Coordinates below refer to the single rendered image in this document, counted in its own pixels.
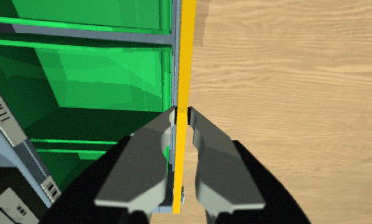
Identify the green open bin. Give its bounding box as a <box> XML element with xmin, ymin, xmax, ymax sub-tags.
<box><xmin>32</xmin><ymin>142</ymin><xmax>115</xmax><ymax>192</ymax></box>
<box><xmin>0</xmin><ymin>0</ymin><xmax>172</xmax><ymax>35</ymax></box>
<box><xmin>0</xmin><ymin>33</ymin><xmax>172</xmax><ymax>144</ymax></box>

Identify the yellow bar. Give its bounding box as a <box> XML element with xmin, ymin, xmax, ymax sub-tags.
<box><xmin>173</xmin><ymin>0</ymin><xmax>197</xmax><ymax>213</ymax></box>

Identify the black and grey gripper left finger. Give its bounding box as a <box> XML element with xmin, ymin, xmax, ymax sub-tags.
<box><xmin>38</xmin><ymin>105</ymin><xmax>177</xmax><ymax>224</ymax></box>

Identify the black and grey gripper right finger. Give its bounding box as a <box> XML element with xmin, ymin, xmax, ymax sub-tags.
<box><xmin>187</xmin><ymin>106</ymin><xmax>311</xmax><ymax>224</ymax></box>

